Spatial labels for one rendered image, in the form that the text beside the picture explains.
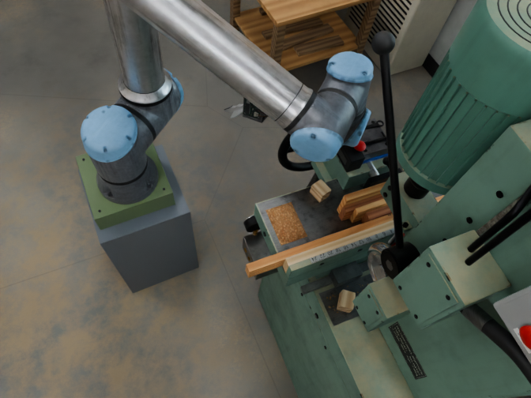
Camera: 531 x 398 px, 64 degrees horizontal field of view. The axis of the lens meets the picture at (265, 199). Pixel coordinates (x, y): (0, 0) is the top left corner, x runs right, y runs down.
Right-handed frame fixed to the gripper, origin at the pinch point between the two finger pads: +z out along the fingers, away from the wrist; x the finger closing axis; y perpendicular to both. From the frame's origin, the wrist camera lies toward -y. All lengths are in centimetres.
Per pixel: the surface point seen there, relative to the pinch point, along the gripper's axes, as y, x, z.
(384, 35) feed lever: 23, -28, -38
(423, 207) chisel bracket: 12, 8, -54
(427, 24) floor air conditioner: -167, 24, -33
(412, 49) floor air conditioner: -170, 40, -30
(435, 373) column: 34, 28, -68
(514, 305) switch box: 47, -10, -65
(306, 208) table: 10.1, 21.3, -29.3
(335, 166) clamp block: -2.0, 15.0, -31.8
